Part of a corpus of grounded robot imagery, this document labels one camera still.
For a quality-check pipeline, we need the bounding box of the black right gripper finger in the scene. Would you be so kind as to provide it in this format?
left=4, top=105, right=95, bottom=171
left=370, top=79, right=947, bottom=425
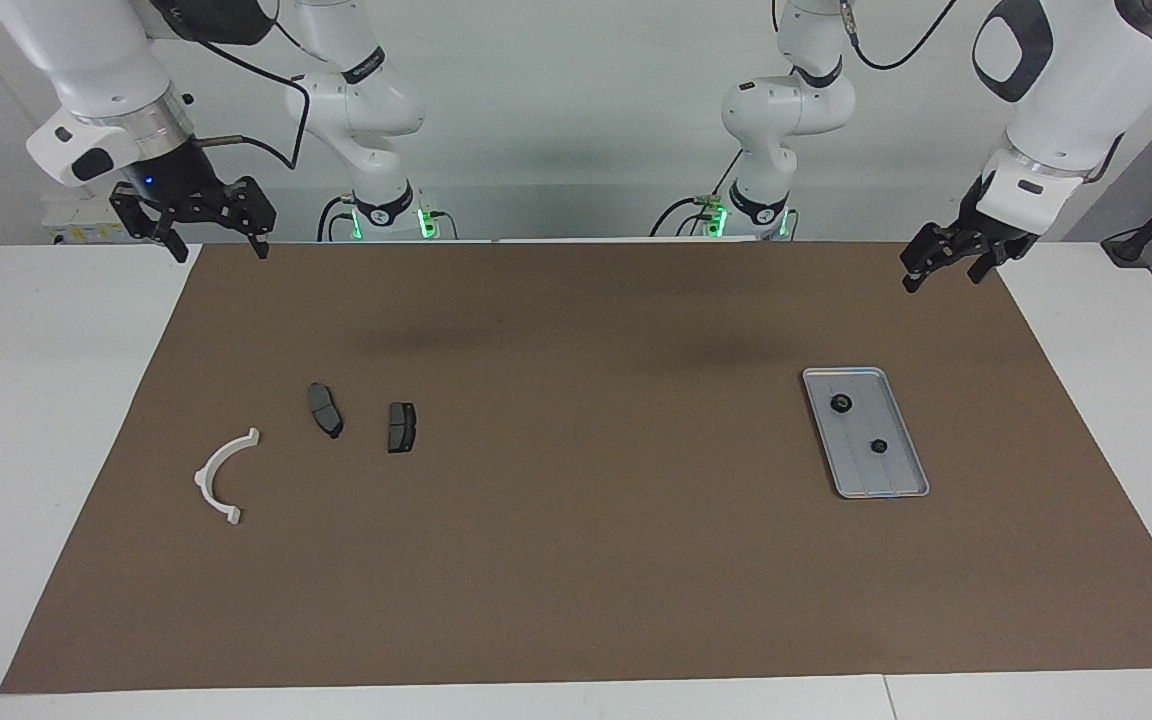
left=222, top=177, right=278, bottom=260
left=110, top=183, right=190, bottom=264

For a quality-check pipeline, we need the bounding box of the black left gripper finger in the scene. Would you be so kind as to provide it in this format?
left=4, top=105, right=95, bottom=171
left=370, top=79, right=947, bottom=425
left=901, top=222, right=962, bottom=294
left=968, top=233, right=1037, bottom=284

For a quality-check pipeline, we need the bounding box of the silver metal tray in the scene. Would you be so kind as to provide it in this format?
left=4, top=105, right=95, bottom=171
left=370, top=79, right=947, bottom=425
left=802, top=367, right=931, bottom=499

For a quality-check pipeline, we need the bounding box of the white box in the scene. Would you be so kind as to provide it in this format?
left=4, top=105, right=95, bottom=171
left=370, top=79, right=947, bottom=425
left=41, top=190, right=129, bottom=244

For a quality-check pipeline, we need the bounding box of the curved dark brake pad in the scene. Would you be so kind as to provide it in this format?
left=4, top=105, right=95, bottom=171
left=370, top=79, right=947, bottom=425
left=307, top=382, right=345, bottom=440

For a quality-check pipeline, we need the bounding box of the rectangular dark brake pad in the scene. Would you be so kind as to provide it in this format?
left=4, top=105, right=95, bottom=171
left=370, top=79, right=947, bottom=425
left=387, top=401, right=419, bottom=454

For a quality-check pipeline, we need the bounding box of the brown table mat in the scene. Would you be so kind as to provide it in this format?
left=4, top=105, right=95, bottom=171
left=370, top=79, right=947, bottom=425
left=0, top=240, right=1152, bottom=694

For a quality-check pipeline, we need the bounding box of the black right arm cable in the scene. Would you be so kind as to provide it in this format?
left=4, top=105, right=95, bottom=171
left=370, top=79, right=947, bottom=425
left=151, top=0, right=312, bottom=171

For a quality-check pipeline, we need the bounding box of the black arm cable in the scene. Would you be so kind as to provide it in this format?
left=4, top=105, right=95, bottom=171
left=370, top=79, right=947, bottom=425
left=151, top=0, right=312, bottom=171
left=836, top=0, right=962, bottom=73

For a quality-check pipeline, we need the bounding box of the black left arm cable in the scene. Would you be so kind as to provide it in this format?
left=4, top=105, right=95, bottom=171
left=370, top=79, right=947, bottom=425
left=836, top=0, right=962, bottom=73

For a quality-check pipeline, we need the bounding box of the white semicircular bracket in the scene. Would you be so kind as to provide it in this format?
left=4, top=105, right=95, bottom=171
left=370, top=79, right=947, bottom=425
left=194, top=428, right=262, bottom=526

